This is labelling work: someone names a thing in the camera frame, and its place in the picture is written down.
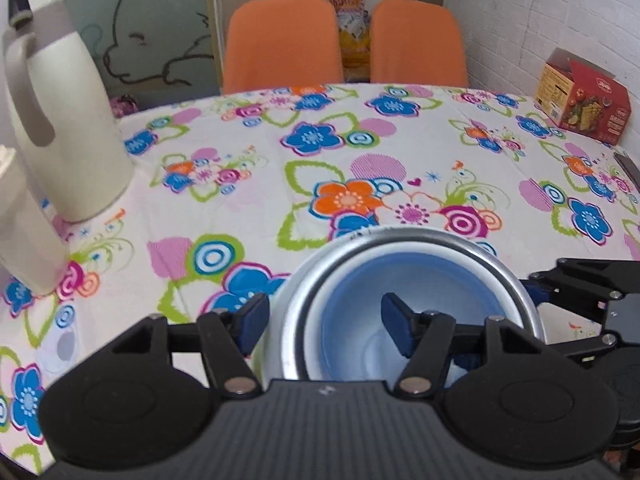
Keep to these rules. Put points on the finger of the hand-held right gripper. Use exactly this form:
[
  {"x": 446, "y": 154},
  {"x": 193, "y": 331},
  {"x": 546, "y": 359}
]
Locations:
[
  {"x": 585, "y": 280},
  {"x": 590, "y": 351}
]

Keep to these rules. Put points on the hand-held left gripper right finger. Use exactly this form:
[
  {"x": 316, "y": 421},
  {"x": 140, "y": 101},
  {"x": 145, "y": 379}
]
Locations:
[{"x": 397, "y": 325}]

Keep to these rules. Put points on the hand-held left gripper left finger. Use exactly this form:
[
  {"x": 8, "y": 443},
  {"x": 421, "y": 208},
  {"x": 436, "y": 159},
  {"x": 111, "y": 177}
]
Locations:
[{"x": 252, "y": 322}]

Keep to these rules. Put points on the blue plastic bowl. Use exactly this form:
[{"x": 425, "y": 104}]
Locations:
[{"x": 350, "y": 310}]

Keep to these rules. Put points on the stainless steel bowl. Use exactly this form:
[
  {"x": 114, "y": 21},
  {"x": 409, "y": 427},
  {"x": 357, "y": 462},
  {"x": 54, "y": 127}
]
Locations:
[{"x": 450, "y": 244}]

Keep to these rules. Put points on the black flat device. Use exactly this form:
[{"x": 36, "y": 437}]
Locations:
[{"x": 629, "y": 167}]

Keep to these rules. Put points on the floral tablecloth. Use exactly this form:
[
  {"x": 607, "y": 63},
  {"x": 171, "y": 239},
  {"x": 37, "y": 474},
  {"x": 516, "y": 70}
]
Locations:
[{"x": 240, "y": 195}]

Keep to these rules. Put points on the orange cardboard box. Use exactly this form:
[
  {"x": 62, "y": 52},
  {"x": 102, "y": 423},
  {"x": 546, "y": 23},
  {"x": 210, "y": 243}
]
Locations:
[{"x": 585, "y": 95}]

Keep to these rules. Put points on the white plastic cup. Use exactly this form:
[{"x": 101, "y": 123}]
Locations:
[{"x": 25, "y": 230}]

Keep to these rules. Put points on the pink crumpled bag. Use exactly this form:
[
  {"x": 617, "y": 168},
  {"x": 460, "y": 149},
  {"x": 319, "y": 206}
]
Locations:
[{"x": 124, "y": 106}]

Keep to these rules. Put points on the cream thermos jug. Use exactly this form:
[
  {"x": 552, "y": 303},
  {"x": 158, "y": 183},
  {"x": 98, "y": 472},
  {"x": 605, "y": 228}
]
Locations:
[{"x": 75, "y": 125}]

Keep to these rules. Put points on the orange chair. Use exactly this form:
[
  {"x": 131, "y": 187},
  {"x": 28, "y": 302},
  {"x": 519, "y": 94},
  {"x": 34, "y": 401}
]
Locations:
[
  {"x": 417, "y": 42},
  {"x": 280, "y": 45}
]

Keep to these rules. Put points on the yellow snack packet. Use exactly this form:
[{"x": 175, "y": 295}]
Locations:
[{"x": 354, "y": 25}]

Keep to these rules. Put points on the glass door with cat drawing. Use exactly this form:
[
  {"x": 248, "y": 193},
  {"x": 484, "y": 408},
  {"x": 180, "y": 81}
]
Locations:
[{"x": 145, "y": 25}]

